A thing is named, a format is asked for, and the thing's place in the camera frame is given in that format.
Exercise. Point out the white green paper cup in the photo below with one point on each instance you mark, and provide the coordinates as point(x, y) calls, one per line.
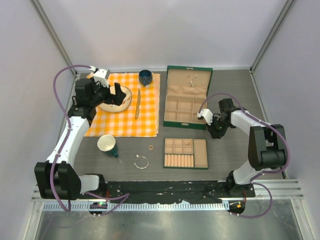
point(107, 144)

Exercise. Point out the green jewelry box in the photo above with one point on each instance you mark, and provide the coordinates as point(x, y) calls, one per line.
point(182, 102)

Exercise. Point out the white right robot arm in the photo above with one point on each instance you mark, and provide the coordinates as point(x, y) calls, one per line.
point(267, 145)

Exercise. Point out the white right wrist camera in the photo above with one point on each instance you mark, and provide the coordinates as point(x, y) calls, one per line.
point(207, 115)

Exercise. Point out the green jewelry tray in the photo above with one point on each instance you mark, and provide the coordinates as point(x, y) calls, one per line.
point(178, 155)

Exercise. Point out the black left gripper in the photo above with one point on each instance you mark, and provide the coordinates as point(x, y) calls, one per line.
point(116, 99)

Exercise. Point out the silver hook in lid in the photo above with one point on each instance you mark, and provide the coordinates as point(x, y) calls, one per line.
point(192, 81)

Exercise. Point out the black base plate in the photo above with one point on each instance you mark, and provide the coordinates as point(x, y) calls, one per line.
point(173, 192)

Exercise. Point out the orange checkered cloth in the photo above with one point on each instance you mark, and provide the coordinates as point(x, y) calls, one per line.
point(119, 121)

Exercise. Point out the white slotted cable duct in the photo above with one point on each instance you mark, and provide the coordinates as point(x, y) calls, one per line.
point(130, 207)

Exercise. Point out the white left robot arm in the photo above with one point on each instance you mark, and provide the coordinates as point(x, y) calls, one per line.
point(56, 176)

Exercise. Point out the dark blue cup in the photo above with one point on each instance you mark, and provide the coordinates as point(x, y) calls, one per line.
point(145, 77)

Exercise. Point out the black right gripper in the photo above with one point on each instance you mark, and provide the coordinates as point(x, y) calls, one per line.
point(211, 128)

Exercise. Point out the gold table knife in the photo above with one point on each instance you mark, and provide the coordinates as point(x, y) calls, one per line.
point(137, 110)

